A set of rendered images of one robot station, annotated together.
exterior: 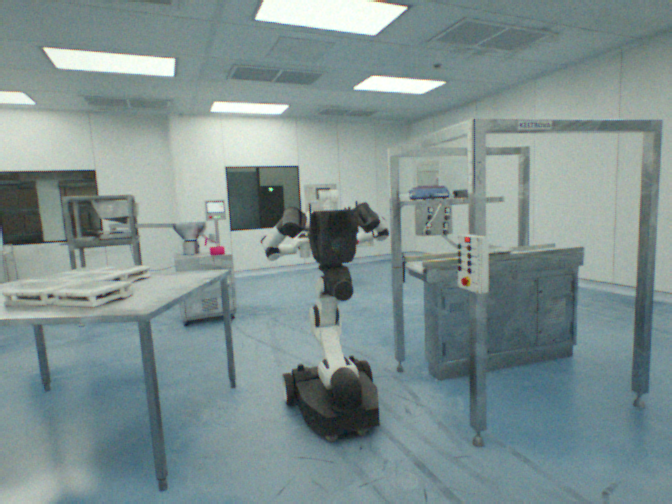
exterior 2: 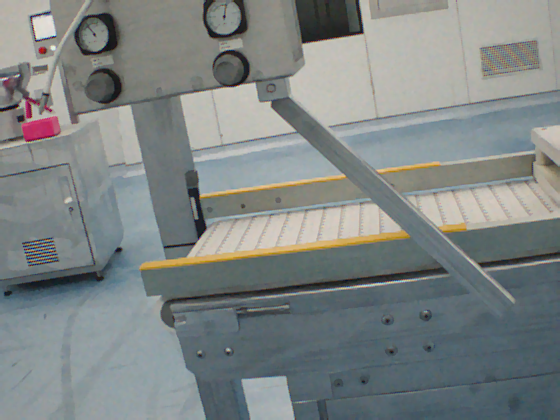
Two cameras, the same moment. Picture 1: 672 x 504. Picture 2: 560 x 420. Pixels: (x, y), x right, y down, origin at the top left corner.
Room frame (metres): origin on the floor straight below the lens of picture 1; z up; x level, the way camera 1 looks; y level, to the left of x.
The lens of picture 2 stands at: (2.03, -1.00, 1.10)
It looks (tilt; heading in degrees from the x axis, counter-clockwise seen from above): 16 degrees down; 25
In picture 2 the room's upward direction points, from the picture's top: 10 degrees counter-clockwise
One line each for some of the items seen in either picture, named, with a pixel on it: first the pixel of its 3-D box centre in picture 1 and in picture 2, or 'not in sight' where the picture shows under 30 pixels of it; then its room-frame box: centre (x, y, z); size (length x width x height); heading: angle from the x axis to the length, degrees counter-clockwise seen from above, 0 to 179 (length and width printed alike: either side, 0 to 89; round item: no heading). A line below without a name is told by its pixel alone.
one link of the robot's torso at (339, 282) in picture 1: (336, 281); not in sight; (2.20, 0.01, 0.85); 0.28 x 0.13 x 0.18; 16
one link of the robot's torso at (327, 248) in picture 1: (332, 233); not in sight; (2.23, 0.01, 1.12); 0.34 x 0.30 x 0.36; 106
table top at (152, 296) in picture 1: (73, 293); not in sight; (2.27, 1.54, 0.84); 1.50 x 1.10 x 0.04; 86
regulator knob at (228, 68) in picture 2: not in sight; (227, 64); (2.57, -0.72, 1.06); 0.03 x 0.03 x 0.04; 15
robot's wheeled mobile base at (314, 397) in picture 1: (336, 384); not in sight; (2.30, 0.03, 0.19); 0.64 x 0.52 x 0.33; 16
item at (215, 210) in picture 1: (216, 225); (61, 67); (4.85, 1.43, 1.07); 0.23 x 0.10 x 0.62; 113
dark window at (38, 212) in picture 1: (50, 206); not in sight; (6.22, 4.37, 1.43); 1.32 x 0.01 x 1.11; 113
